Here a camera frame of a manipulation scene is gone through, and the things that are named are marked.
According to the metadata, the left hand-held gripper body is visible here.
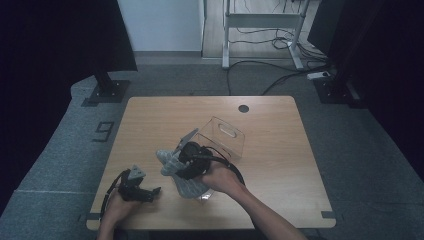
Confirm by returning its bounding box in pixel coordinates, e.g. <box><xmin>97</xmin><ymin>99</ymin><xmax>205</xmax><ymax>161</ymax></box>
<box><xmin>119</xmin><ymin>164</ymin><xmax>148</xmax><ymax>202</ymax></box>

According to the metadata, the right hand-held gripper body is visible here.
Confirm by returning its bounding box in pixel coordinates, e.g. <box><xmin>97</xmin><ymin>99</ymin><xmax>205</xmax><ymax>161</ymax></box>
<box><xmin>172</xmin><ymin>128</ymin><xmax>213</xmax><ymax>178</ymax></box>

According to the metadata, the grey cloth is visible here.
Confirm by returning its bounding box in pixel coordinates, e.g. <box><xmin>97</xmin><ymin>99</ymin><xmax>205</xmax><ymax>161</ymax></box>
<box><xmin>155</xmin><ymin>148</ymin><xmax>211</xmax><ymax>200</ymax></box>

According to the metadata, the clear plastic organizer box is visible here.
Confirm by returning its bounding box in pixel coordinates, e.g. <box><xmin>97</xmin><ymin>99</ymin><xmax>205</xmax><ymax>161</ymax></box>
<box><xmin>173</xmin><ymin>115</ymin><xmax>246</xmax><ymax>202</ymax></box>

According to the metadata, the person's left hand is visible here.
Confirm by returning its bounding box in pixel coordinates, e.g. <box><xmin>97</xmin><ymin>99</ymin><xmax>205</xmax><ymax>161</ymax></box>
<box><xmin>99</xmin><ymin>189</ymin><xmax>141</xmax><ymax>229</ymax></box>

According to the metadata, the person's right hand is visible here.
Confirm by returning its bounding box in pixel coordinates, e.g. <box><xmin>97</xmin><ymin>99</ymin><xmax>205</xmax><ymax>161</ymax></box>
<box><xmin>199</xmin><ymin>161</ymin><xmax>246</xmax><ymax>198</ymax></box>

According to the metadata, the black stand with square base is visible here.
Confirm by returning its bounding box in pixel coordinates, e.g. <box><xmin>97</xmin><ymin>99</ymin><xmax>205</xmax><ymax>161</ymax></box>
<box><xmin>89</xmin><ymin>66</ymin><xmax>131</xmax><ymax>104</ymax></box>
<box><xmin>314</xmin><ymin>74</ymin><xmax>363</xmax><ymax>108</ymax></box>

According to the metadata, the black curtain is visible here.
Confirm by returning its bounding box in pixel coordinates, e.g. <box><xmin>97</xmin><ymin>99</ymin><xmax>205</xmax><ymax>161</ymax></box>
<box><xmin>306</xmin><ymin>0</ymin><xmax>424</xmax><ymax>183</ymax></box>
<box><xmin>0</xmin><ymin>0</ymin><xmax>138</xmax><ymax>214</ymax></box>

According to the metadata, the white power strip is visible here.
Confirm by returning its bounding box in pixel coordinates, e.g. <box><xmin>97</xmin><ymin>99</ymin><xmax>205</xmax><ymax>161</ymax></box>
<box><xmin>306</xmin><ymin>70</ymin><xmax>331</xmax><ymax>81</ymax></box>

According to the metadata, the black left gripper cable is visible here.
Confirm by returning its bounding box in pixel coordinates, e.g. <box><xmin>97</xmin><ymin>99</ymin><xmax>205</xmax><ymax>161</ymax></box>
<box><xmin>99</xmin><ymin>169</ymin><xmax>132</xmax><ymax>218</ymax></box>

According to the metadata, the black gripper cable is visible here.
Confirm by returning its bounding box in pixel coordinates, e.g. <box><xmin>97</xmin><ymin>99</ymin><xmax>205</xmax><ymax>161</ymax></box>
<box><xmin>99</xmin><ymin>169</ymin><xmax>132</xmax><ymax>218</ymax></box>
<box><xmin>196</xmin><ymin>146</ymin><xmax>246</xmax><ymax>186</ymax></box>

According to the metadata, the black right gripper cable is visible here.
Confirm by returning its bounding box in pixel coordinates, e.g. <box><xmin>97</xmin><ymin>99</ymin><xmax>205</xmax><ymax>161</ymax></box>
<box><xmin>196</xmin><ymin>146</ymin><xmax>246</xmax><ymax>186</ymax></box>

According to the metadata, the black floor cable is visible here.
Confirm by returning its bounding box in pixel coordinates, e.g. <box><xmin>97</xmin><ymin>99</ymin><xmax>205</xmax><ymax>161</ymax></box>
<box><xmin>262</xmin><ymin>64</ymin><xmax>331</xmax><ymax>96</ymax></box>
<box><xmin>226</xmin><ymin>59</ymin><xmax>301</xmax><ymax>96</ymax></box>

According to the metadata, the tangle of black cables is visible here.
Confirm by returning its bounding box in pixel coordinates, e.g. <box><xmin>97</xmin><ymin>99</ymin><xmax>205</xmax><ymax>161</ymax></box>
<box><xmin>229</xmin><ymin>26</ymin><xmax>329</xmax><ymax>64</ymax></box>

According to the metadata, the white metal desk frame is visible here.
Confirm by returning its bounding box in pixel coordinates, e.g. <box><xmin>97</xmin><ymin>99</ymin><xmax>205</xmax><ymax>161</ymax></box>
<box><xmin>221</xmin><ymin>0</ymin><xmax>309</xmax><ymax>70</ymax></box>

